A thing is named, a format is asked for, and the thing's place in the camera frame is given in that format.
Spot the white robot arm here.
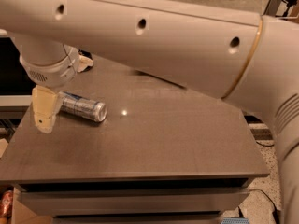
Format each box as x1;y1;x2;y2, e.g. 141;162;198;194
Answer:
0;0;299;224

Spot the right metal glass bracket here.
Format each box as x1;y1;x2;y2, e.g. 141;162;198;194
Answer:
264;0;282;17

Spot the silver Red Bull can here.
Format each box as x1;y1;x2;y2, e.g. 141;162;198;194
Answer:
61;92;107;122

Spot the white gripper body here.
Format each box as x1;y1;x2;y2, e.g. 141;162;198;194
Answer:
20;45;79;88

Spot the black floor cable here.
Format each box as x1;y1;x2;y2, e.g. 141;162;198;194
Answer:
249;189;281;224

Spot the cardboard box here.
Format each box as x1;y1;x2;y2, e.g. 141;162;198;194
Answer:
11;189;52;224

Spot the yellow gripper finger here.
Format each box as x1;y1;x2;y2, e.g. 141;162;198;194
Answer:
32;85;63;133
77;55;93;73

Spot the red snack bag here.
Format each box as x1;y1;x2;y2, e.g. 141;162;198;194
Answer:
0;190;13;217

